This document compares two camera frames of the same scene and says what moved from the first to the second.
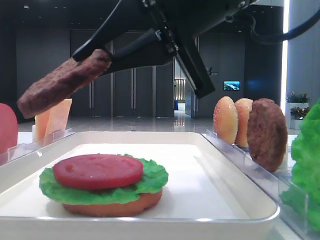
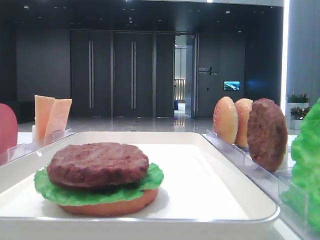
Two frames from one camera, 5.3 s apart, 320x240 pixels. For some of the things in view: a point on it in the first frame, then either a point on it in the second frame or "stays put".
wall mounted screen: (231, 85) stays put
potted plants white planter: (296, 107) stays put
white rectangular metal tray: (205, 198) stays put
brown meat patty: (63, 81) → (96, 165)
